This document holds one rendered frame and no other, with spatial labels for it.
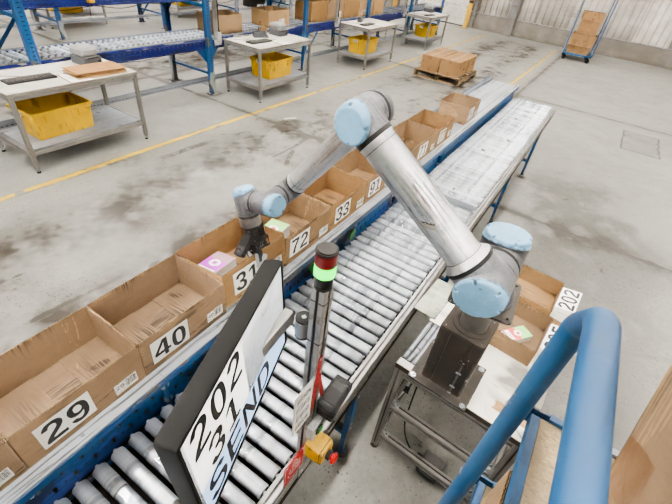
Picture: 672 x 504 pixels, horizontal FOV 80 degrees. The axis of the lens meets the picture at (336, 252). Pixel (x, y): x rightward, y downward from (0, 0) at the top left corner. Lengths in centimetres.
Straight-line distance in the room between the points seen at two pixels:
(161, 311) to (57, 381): 42
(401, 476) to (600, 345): 212
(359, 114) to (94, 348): 128
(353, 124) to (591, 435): 95
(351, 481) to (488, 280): 150
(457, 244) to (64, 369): 140
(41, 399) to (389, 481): 162
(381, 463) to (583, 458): 216
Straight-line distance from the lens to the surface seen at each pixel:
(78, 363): 174
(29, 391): 174
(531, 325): 226
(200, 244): 192
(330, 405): 128
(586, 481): 28
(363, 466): 241
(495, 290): 117
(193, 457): 78
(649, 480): 39
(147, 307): 186
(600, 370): 34
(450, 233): 116
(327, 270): 85
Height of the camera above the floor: 218
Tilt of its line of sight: 38 degrees down
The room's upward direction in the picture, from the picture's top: 8 degrees clockwise
